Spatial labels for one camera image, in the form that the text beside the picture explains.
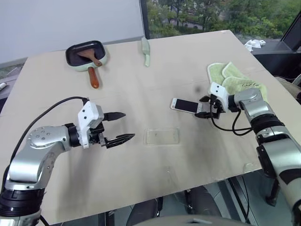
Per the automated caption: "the white clutter on sill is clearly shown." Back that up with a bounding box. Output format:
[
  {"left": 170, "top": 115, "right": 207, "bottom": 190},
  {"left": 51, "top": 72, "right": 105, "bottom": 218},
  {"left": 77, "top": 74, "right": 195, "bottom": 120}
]
[{"left": 244, "top": 39, "right": 267, "bottom": 51}]

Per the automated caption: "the black table leg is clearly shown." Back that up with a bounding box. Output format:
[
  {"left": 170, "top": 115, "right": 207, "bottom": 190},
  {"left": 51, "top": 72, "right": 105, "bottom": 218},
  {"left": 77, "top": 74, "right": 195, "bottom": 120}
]
[{"left": 265, "top": 178, "right": 281, "bottom": 207}]

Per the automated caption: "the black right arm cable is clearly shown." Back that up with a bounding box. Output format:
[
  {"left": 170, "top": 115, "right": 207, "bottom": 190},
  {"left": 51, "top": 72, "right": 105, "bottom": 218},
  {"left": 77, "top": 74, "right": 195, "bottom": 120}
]
[{"left": 210, "top": 100, "right": 254, "bottom": 136}]

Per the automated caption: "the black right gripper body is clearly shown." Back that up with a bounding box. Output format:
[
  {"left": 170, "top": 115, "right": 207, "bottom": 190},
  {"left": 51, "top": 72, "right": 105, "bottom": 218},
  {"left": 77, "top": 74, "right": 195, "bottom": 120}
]
[{"left": 209, "top": 94, "right": 227, "bottom": 119}]

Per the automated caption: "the clear plastic phone case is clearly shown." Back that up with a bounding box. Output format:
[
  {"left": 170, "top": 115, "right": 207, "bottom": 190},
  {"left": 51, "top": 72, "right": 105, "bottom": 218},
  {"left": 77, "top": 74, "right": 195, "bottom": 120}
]
[{"left": 143, "top": 127, "right": 182, "bottom": 146}]

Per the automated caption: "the grey rounded robot torso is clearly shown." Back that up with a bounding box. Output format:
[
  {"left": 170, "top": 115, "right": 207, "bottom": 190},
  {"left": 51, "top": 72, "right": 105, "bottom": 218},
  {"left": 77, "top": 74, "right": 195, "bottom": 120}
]
[{"left": 161, "top": 213, "right": 243, "bottom": 226}]

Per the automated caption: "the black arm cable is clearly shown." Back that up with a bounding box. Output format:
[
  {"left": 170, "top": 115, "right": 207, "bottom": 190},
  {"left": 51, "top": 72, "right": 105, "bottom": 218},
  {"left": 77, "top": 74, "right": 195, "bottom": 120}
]
[
  {"left": 210, "top": 100, "right": 254, "bottom": 136},
  {"left": 9, "top": 96, "right": 89, "bottom": 167}
]

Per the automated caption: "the green towel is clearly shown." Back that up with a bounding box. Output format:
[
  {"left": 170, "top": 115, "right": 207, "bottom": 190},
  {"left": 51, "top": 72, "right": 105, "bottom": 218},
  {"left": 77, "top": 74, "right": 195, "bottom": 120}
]
[{"left": 206, "top": 61, "right": 268, "bottom": 105}]

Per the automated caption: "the green pan with wooden handle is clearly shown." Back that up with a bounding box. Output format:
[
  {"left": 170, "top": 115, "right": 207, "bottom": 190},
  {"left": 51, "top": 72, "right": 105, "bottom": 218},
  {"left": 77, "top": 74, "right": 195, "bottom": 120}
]
[{"left": 65, "top": 40, "right": 110, "bottom": 89}]

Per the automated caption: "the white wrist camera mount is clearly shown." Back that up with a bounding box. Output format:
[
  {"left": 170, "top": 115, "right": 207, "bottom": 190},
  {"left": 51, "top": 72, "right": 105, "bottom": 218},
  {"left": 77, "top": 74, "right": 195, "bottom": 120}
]
[
  {"left": 77, "top": 101, "right": 104, "bottom": 150},
  {"left": 209, "top": 82, "right": 230, "bottom": 112}
]

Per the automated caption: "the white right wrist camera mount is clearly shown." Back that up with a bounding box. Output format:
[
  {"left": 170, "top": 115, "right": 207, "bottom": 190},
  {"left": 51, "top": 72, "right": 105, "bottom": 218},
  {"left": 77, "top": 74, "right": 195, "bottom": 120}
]
[{"left": 209, "top": 82, "right": 230, "bottom": 112}]

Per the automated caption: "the clear tape piece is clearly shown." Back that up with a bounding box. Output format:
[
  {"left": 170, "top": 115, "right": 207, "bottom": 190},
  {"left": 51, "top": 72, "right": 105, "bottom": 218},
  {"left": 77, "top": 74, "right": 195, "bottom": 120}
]
[{"left": 243, "top": 162, "right": 257, "bottom": 174}]

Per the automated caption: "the black window frame post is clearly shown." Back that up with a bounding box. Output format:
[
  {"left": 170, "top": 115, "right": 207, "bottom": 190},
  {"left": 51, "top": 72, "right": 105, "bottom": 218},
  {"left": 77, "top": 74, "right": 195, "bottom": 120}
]
[{"left": 139, "top": 0, "right": 150, "bottom": 40}]

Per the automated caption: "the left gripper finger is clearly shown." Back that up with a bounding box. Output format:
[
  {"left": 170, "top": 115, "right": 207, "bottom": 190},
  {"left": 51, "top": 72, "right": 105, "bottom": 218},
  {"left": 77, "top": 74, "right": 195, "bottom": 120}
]
[
  {"left": 103, "top": 112, "right": 127, "bottom": 122},
  {"left": 104, "top": 133, "right": 136, "bottom": 149}
]

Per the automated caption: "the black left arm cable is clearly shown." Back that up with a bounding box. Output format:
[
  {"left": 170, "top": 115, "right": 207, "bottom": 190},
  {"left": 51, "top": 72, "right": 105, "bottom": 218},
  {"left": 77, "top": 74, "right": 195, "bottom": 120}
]
[{"left": 9, "top": 96, "right": 89, "bottom": 167}]

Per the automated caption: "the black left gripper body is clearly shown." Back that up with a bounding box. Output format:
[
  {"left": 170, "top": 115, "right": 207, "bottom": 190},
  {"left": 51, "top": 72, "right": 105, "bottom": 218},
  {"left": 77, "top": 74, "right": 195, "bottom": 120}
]
[{"left": 88, "top": 121, "right": 111, "bottom": 149}]

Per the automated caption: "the pale green knife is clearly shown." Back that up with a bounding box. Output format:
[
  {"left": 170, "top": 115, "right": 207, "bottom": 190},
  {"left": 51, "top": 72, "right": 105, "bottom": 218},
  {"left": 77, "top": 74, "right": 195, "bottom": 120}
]
[{"left": 141, "top": 37, "right": 151, "bottom": 67}]

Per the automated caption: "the white smartphone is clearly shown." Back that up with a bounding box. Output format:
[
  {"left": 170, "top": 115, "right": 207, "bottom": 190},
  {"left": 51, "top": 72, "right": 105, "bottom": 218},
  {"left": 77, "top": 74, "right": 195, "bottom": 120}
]
[{"left": 170, "top": 97, "right": 204, "bottom": 114}]

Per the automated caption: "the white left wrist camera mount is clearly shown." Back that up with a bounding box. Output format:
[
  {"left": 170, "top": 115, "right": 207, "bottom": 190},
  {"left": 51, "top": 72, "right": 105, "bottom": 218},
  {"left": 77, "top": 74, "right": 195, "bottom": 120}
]
[{"left": 77, "top": 101, "right": 104, "bottom": 150}]

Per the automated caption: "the brown wooden spatula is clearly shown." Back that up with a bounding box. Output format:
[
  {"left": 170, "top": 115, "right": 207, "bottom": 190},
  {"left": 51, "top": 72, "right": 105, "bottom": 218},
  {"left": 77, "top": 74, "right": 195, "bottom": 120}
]
[{"left": 76, "top": 48, "right": 103, "bottom": 67}]

